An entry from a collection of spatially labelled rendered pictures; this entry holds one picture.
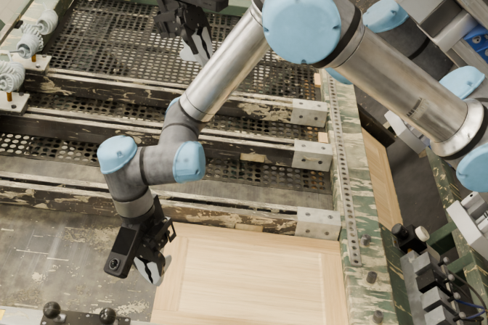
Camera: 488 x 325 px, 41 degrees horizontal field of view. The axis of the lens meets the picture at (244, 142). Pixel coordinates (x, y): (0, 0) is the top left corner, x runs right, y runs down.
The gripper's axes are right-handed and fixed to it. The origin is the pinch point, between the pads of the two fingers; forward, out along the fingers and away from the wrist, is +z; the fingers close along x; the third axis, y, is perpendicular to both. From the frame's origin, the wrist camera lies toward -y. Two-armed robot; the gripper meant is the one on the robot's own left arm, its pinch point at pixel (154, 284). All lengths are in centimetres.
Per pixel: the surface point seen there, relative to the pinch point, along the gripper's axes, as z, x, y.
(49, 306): -0.1, 18.6, -13.4
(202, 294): 22.7, 3.7, 17.0
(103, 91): 8, 77, 76
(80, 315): 11.6, 20.4, -6.4
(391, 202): 89, -4, 136
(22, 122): 1, 83, 44
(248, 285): 26.0, -4.3, 26.1
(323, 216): 26, -13, 57
